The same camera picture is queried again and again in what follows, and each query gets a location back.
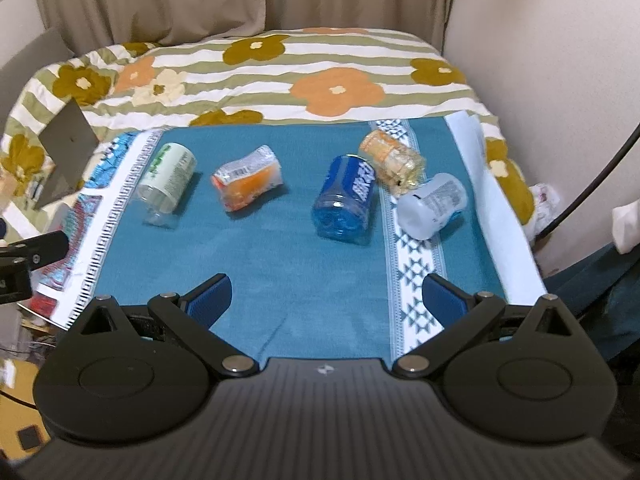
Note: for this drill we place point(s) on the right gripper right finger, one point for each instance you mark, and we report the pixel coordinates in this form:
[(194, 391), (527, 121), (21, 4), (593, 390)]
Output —
[(465, 319)]

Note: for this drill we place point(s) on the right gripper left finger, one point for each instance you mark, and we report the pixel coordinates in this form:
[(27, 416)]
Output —
[(189, 317)]

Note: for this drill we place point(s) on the green label plastic cup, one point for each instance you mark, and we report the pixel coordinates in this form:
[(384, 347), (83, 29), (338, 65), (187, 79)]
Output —
[(162, 186)]

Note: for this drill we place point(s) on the orange plastic cup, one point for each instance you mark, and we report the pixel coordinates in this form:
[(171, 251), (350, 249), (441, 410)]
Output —
[(242, 181)]

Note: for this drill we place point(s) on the blue plastic cup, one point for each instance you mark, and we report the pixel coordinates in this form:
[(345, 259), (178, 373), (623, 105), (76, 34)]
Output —
[(342, 209)]

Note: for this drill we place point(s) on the yellow clear plastic cup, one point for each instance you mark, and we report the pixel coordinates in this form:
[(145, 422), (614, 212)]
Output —
[(399, 168)]

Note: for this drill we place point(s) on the teal patterned cloth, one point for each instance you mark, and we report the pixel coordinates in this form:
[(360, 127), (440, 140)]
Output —
[(294, 293)]

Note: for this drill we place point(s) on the grey folding stand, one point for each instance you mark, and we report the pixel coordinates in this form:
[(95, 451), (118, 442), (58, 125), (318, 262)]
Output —
[(70, 142)]

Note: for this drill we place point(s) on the floral striped duvet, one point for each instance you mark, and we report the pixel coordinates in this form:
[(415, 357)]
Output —
[(320, 74)]

